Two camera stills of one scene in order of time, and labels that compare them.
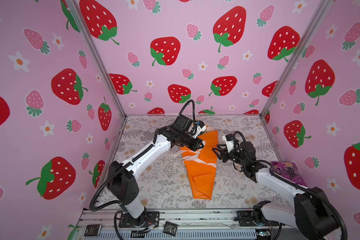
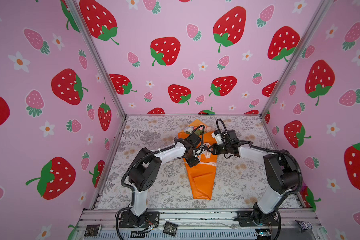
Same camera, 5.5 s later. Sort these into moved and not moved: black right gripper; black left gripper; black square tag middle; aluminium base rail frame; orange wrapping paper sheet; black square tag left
Moved: black right gripper; black left gripper
Not moved: black square tag middle; orange wrapping paper sheet; aluminium base rail frame; black square tag left
